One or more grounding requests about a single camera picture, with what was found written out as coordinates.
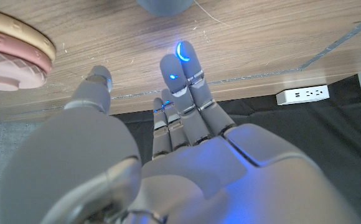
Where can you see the white power strip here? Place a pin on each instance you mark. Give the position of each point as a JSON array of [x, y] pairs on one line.
[[303, 94]]

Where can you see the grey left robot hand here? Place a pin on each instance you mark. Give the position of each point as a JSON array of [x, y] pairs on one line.
[[199, 174]]

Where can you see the black backdrop curtain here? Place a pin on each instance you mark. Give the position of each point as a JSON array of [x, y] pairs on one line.
[[323, 140]]

